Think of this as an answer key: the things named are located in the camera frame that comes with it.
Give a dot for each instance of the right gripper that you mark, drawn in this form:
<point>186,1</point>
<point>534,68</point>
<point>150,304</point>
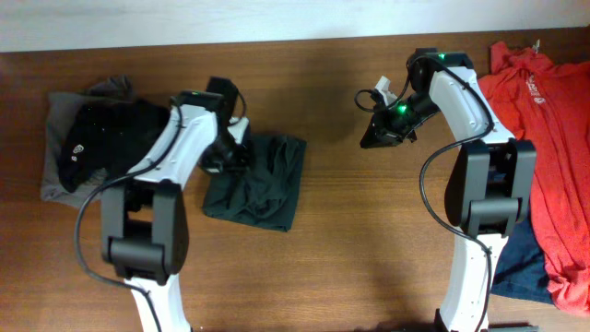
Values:
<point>387,133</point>

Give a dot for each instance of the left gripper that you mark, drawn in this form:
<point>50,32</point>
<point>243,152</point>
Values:
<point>243,159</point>

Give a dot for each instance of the dark green Nike t-shirt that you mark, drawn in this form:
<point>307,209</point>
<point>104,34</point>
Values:
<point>266,195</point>

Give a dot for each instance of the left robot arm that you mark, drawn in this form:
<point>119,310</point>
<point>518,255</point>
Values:
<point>144,233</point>

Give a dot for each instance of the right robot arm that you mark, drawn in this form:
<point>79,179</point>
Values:
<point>488,191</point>

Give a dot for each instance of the black folded garment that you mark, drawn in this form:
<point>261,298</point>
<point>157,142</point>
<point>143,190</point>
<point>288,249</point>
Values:
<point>112,136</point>

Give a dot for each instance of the grey folded garment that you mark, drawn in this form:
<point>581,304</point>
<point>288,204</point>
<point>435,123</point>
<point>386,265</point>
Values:
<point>63,108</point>

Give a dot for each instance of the red garment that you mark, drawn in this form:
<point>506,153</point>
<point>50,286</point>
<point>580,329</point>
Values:
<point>548,104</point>

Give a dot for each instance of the blue garment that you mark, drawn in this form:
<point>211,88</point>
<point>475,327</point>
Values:
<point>520,272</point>

